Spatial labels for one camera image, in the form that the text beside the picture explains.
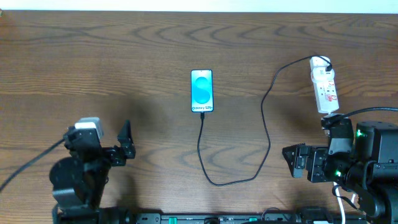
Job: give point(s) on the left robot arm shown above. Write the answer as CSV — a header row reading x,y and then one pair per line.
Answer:
x,y
79,179

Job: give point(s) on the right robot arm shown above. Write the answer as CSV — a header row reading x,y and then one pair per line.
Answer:
x,y
361,159

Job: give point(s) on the blue Galaxy smartphone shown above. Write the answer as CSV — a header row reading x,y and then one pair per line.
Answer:
x,y
202,97

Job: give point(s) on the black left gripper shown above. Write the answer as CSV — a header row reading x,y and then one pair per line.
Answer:
x,y
109,154

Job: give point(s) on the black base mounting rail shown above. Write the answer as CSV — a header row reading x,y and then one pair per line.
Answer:
x,y
271,215

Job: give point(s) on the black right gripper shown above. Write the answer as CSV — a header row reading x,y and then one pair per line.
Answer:
x,y
313,163

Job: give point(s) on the white USB charger plug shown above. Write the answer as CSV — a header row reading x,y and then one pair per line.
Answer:
x,y
321,66

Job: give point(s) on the white power strip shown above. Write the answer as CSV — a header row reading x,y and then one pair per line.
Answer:
x,y
325,90

